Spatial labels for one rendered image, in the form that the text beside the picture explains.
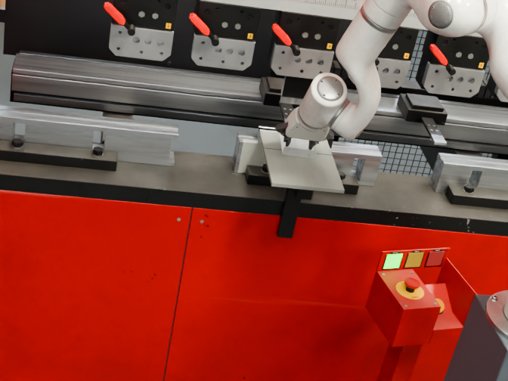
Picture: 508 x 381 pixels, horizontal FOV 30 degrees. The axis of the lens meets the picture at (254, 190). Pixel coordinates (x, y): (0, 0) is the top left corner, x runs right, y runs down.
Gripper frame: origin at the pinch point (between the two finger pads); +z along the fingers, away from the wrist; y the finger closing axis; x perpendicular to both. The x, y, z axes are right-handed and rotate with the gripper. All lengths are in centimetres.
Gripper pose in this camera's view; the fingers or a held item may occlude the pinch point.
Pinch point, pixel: (299, 140)
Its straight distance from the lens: 241.1
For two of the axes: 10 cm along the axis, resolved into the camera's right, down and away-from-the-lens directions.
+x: -0.7, 9.4, -3.3
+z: -1.7, 3.2, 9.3
